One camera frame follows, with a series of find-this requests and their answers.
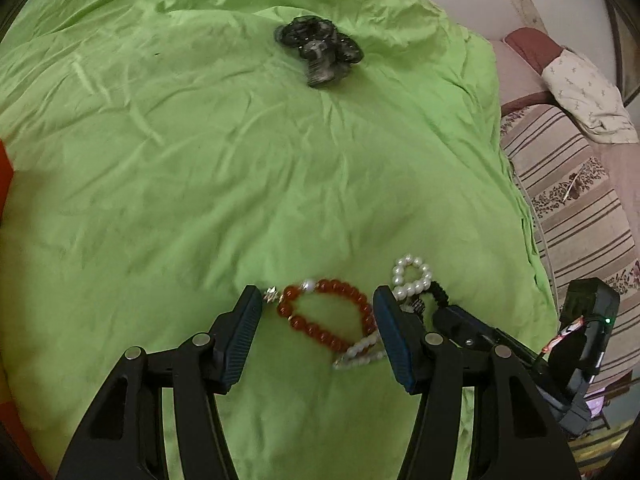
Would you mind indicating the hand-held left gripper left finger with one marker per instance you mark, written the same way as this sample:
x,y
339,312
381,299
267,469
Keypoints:
x,y
242,336

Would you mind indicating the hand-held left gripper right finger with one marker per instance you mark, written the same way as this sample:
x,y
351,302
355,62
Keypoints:
x,y
395,341

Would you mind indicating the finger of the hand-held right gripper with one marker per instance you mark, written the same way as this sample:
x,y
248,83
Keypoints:
x,y
460,325

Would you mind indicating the red cardboard box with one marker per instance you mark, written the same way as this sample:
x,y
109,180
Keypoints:
x,y
6,175

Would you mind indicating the green bed sheet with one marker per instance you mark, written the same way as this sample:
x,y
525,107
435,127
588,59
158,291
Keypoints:
x,y
200,185

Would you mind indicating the striped floral mattress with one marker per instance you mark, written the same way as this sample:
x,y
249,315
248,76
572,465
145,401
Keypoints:
x,y
565,185

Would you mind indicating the pink cloth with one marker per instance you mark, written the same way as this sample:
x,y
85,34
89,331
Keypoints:
x,y
525,85

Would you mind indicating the white patterned cloth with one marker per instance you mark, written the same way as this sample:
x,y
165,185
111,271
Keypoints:
x,y
585,90

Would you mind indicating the dark green scrunchie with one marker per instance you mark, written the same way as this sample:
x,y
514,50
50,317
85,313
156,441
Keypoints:
x,y
317,52

